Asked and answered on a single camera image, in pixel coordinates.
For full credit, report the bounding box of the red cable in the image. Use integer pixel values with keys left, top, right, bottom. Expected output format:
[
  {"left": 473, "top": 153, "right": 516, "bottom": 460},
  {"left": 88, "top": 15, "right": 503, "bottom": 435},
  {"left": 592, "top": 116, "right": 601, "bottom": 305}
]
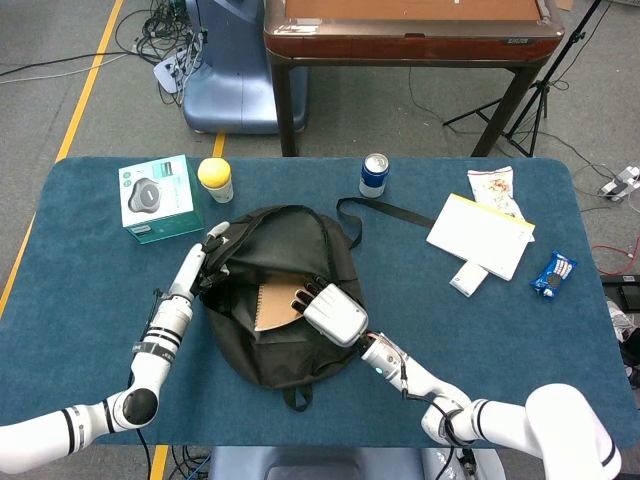
[{"left": 592, "top": 242, "right": 640, "bottom": 277}]

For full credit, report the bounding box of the black tripod stand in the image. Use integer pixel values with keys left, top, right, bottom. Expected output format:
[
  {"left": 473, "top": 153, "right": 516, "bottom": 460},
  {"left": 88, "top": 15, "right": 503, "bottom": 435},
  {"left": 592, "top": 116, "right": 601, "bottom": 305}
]
[{"left": 442, "top": 0, "right": 606, "bottom": 159}]

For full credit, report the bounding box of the small white box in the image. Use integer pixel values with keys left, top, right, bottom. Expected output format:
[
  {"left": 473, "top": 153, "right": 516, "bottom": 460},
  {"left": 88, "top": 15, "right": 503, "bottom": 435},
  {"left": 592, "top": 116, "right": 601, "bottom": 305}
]
[{"left": 448, "top": 261, "right": 490, "bottom": 299}]

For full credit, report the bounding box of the white printed snack bag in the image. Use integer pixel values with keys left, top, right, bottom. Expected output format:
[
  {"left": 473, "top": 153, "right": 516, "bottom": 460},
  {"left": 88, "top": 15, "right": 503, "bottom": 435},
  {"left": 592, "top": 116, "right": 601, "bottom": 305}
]
[{"left": 466, "top": 166, "right": 527, "bottom": 222}]

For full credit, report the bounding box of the kraft spiral notebook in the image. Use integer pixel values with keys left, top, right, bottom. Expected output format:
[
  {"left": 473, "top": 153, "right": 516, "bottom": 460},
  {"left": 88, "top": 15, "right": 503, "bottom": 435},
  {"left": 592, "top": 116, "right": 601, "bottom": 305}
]
[{"left": 253, "top": 272, "right": 314, "bottom": 333}]

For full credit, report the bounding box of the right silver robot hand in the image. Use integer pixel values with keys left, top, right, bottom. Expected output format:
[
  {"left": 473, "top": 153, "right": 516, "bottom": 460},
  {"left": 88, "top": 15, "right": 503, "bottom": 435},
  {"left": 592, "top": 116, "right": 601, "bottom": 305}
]
[{"left": 288, "top": 273, "right": 370, "bottom": 349}]

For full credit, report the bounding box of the brown mahjong table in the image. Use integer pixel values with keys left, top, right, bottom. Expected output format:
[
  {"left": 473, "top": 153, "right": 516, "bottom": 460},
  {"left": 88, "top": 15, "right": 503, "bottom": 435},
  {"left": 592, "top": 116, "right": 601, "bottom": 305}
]
[{"left": 263, "top": 0, "right": 566, "bottom": 159}]

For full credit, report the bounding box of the blue soda can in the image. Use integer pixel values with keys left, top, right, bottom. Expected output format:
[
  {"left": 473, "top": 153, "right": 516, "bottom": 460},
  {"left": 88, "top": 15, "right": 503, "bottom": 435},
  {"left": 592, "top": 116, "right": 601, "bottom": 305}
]
[{"left": 358, "top": 152, "right": 390, "bottom": 199}]

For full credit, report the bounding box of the white power strip with plugs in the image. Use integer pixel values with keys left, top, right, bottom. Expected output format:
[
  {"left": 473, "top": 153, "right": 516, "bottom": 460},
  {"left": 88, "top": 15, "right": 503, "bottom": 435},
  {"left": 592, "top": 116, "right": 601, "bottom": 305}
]
[{"left": 152, "top": 54, "right": 190, "bottom": 95}]

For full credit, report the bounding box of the teal Philips product box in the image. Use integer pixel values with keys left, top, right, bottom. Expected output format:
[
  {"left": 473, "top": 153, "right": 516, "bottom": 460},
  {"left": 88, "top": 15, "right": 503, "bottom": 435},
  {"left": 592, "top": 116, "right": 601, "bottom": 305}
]
[{"left": 117, "top": 154, "right": 206, "bottom": 246}]

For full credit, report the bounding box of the yellow-lidded white jar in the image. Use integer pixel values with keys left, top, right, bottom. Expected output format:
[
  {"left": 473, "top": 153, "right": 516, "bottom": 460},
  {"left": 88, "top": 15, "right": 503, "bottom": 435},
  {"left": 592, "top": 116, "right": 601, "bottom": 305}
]
[{"left": 196, "top": 157, "right": 235, "bottom": 204}]

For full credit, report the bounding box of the black floor cable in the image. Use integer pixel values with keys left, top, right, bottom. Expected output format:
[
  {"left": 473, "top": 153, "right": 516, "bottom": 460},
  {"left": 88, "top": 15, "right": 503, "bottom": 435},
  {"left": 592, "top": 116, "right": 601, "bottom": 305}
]
[{"left": 0, "top": 49, "right": 134, "bottom": 79}]

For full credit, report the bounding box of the black fabric backpack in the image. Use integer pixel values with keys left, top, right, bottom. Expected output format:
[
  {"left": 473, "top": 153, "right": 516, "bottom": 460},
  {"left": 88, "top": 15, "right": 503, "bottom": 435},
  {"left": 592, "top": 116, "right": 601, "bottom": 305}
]
[{"left": 199, "top": 197, "right": 436, "bottom": 412}]

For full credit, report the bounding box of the white book with yellow edge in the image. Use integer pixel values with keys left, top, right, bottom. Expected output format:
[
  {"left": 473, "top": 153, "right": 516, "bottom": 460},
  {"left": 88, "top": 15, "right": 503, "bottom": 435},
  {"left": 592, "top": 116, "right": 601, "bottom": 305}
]
[{"left": 425, "top": 193, "right": 536, "bottom": 282}]

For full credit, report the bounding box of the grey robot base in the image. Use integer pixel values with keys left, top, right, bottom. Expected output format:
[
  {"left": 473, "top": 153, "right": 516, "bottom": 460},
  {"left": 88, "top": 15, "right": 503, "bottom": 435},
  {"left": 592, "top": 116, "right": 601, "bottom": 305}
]
[{"left": 207, "top": 446, "right": 506, "bottom": 480}]

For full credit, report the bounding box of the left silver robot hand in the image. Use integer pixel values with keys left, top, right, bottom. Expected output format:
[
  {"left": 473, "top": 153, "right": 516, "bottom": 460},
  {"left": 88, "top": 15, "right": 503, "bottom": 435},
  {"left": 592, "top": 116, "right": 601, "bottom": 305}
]
[{"left": 169, "top": 221, "right": 234, "bottom": 301}]

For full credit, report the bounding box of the blue cookie pack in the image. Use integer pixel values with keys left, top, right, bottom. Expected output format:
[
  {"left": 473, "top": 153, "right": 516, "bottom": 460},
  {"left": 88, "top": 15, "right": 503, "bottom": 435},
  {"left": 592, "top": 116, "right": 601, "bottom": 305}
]
[{"left": 529, "top": 250, "right": 578, "bottom": 300}]

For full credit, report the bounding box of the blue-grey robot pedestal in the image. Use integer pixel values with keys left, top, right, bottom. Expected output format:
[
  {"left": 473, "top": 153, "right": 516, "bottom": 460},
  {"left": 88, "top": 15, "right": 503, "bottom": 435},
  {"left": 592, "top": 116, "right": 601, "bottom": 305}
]
[{"left": 182, "top": 0, "right": 309, "bottom": 135}]

